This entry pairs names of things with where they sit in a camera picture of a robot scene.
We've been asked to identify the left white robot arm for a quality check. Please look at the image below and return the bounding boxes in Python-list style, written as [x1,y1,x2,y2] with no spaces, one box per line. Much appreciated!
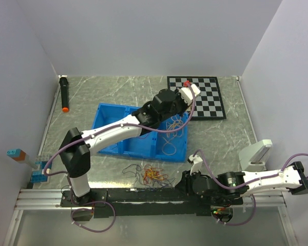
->
[59,85,200,206]

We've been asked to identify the black marker orange cap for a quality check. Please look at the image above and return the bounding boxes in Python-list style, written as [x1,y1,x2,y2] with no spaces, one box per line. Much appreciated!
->
[59,77,69,113]

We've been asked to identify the blue three-compartment plastic bin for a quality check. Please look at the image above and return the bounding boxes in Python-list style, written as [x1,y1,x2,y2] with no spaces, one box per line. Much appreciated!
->
[92,103,187,162]

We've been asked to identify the white stand device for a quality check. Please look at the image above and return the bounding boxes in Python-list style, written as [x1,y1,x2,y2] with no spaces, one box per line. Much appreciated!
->
[238,139,273,172]

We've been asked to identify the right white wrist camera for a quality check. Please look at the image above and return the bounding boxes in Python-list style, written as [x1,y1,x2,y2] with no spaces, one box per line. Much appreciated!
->
[187,155,203,175]

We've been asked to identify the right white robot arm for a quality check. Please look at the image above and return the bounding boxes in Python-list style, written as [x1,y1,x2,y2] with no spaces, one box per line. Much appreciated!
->
[175,161,308,206]

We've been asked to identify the yellow thin cable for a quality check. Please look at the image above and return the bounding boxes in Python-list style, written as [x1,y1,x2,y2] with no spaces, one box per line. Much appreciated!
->
[161,115,185,156]

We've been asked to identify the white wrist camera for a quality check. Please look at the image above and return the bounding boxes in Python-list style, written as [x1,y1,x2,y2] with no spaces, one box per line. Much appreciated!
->
[179,80,201,105]
[187,155,203,175]

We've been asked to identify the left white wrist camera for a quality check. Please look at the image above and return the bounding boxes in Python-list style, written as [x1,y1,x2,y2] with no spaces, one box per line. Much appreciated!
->
[179,80,201,105]

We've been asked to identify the blue toy brick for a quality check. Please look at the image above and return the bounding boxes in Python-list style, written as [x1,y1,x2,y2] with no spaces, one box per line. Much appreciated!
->
[30,169,49,183]

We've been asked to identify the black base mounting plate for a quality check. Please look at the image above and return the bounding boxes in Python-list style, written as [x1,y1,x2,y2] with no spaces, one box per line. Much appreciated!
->
[60,186,244,219]

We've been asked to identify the black and white chessboard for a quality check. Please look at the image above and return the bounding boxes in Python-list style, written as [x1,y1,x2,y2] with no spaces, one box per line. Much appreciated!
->
[167,76,226,120]

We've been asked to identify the blue and brown toy block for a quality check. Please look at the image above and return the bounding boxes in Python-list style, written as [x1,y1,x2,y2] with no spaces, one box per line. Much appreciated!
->
[7,149,26,162]

